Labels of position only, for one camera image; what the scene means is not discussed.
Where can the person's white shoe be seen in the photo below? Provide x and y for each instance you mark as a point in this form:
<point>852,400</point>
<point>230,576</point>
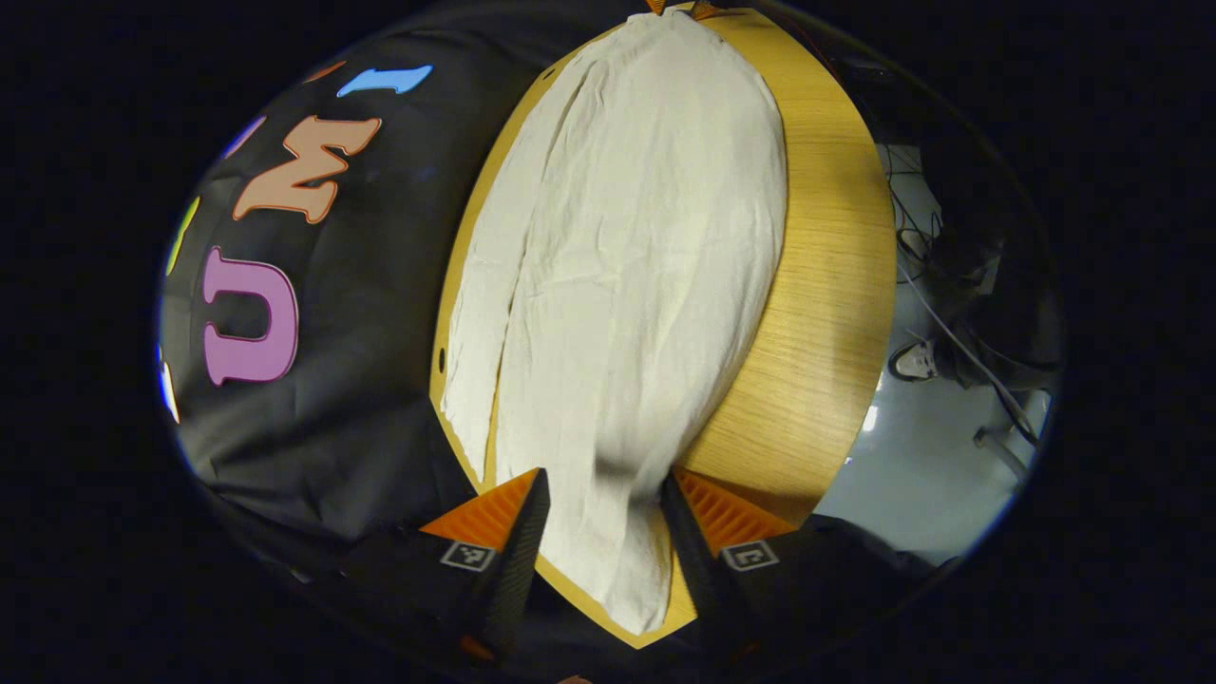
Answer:
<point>915,362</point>

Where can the black backdrop cloth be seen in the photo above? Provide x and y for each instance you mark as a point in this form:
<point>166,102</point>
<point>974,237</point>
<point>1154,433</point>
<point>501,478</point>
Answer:
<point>361,399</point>

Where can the grey metal bar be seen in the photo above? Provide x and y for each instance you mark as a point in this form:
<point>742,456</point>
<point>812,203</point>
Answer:
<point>1002,454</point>

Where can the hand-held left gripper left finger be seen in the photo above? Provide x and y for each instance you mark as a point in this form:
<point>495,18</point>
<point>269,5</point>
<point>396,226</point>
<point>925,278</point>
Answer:
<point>518,570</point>

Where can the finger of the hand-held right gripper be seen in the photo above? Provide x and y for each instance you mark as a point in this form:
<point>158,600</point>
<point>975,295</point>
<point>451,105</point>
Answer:
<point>703,9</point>

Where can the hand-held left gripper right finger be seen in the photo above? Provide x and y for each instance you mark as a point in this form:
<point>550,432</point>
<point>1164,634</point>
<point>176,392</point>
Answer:
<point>693,570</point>

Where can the white jeans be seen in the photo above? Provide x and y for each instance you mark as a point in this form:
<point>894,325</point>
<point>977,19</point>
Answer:
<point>627,285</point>

